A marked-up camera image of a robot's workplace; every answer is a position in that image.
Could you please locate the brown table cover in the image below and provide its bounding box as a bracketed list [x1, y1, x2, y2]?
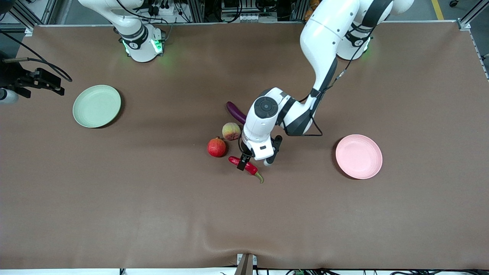
[0, 22, 489, 270]

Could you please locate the white power strip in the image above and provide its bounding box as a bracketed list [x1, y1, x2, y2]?
[147, 0, 180, 16]

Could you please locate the aluminium corner rail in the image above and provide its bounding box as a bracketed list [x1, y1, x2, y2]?
[457, 0, 489, 81]

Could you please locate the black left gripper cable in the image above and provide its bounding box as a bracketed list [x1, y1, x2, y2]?
[283, 23, 373, 137]

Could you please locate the bag of orange buns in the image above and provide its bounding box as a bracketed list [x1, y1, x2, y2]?
[304, 0, 320, 21]

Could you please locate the purple eggplant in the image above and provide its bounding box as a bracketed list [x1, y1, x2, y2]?
[226, 101, 247, 125]

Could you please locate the light green plate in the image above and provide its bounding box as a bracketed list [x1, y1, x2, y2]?
[73, 85, 122, 128]

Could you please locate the yellow pink peach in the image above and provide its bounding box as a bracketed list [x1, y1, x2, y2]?
[222, 122, 241, 141]

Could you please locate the grey metal bracket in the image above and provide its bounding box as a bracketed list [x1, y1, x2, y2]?
[234, 253, 257, 275]

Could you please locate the dark diagonal frame brace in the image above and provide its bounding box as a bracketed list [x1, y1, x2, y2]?
[0, 0, 58, 37]

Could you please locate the pink plate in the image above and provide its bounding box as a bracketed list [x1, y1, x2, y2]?
[335, 134, 383, 180]

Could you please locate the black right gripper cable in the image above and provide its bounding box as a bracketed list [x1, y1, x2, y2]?
[0, 30, 73, 83]

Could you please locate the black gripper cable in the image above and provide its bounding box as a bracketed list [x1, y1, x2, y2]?
[0, 30, 73, 83]
[283, 23, 373, 137]

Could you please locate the aluminium frame post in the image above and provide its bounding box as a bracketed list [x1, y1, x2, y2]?
[186, 0, 205, 23]
[290, 0, 307, 21]

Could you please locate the red chili pepper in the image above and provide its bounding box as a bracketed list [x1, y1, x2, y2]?
[228, 156, 264, 184]

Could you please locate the red pomegranate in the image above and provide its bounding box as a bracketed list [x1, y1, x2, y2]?
[207, 137, 227, 158]

